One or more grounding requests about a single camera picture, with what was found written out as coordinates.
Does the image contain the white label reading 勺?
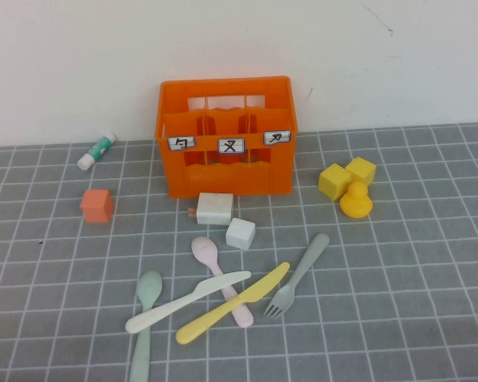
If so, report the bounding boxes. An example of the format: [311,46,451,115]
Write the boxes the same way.
[167,136,196,152]

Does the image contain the green plastic spoon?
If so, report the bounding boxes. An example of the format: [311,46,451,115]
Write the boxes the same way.
[127,270,163,382]

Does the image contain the white foam cube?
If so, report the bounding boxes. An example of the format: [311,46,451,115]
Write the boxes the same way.
[225,217,257,251]

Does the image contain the grey plastic fork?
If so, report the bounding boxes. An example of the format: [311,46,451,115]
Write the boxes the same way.
[263,232,331,320]

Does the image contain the yellow rubber duck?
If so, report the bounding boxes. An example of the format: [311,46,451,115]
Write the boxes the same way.
[339,181,374,220]

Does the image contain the pink plastic spoon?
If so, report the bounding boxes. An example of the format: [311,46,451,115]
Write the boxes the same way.
[190,236,255,329]

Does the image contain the white plastic knife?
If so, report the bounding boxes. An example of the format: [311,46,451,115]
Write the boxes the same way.
[124,271,253,334]

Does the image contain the yellow foam cube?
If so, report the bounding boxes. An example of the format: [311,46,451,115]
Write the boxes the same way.
[318,163,353,201]
[345,156,378,187]

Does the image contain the white green glue stick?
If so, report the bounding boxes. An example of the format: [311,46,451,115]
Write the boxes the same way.
[76,133,117,171]

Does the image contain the white label reading 叉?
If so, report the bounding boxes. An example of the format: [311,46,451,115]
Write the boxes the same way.
[217,138,246,154]

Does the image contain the yellow plastic knife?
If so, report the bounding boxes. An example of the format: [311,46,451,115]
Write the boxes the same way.
[175,261,291,345]

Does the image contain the orange foam cube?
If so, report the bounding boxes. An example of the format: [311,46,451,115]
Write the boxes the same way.
[79,189,115,224]

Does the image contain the orange plastic cutlery holder crate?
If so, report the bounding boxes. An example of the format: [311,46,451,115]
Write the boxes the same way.
[155,75,300,199]

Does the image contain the white label reading 刀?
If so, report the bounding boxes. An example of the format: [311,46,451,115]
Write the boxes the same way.
[264,131,291,146]

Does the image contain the white power plug adapter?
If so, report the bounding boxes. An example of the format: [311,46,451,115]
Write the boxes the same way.
[187,192,235,227]

